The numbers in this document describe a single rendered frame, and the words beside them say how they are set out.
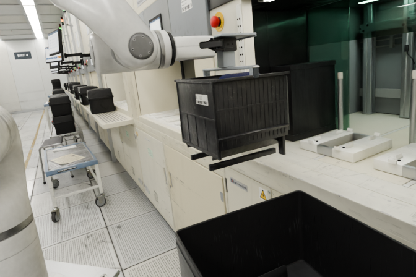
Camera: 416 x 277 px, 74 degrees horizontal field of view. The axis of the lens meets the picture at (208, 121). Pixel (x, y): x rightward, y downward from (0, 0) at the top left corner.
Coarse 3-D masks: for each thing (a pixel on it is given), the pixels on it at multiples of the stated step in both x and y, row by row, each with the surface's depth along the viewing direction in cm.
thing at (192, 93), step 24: (216, 48) 71; (288, 72) 66; (192, 96) 69; (216, 96) 59; (240, 96) 62; (264, 96) 65; (192, 120) 71; (216, 120) 60; (240, 120) 63; (264, 120) 66; (192, 144) 73; (216, 144) 61; (240, 144) 63; (264, 144) 71; (216, 168) 67
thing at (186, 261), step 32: (224, 224) 51; (256, 224) 54; (288, 224) 58; (320, 224) 54; (352, 224) 46; (192, 256) 50; (224, 256) 52; (256, 256) 56; (288, 256) 59; (320, 256) 55; (352, 256) 48; (384, 256) 42
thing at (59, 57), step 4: (48, 48) 467; (48, 52) 468; (48, 56) 469; (52, 56) 465; (56, 56) 461; (60, 56) 457; (48, 60) 470; (52, 60) 466; (56, 60) 462; (60, 60) 458; (80, 60) 483; (72, 64) 472
